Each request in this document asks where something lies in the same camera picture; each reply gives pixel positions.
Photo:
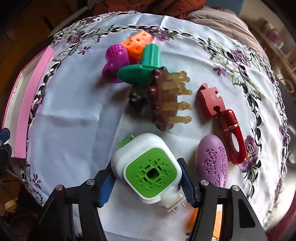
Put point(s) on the floral embroidered white tablecloth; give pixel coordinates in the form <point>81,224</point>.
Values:
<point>78,117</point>

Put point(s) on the magenta perforated suction toy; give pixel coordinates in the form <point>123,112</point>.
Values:
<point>116,58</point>

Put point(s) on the purple gift box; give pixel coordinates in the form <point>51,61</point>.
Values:
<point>271,34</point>

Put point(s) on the rust brown quilted jacket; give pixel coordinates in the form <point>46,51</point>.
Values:
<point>175,8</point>

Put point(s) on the brown wooden massage comb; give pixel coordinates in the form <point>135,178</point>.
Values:
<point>162,96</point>

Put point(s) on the green plastic funnel piece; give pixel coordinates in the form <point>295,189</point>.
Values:
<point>141,74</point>

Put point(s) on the pink white shallow tray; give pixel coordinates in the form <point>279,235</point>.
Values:
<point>16,116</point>

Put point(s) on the pinkish grey blanket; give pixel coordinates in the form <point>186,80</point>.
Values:
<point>226,21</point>

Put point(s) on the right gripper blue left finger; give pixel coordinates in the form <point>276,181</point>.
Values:
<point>106,181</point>

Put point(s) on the orange linking cubes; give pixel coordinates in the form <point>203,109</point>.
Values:
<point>135,45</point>

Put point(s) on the purple oval patterned case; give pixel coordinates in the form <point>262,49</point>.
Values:
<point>211,161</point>

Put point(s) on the orange yellow plastic case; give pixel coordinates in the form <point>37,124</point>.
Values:
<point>217,225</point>

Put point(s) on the wooden side shelf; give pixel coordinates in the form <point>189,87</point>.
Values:
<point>273,52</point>

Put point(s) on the red metallic capsule case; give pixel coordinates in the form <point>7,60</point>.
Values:
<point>233,136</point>

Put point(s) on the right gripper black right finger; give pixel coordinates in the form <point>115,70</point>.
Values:
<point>190,184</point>

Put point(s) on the red puzzle piece letter K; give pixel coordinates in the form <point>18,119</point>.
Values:
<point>210,103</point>

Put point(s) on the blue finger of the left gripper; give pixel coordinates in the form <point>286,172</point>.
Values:
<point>4,135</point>

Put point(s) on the white green plug-in device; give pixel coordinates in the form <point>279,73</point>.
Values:
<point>147,167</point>

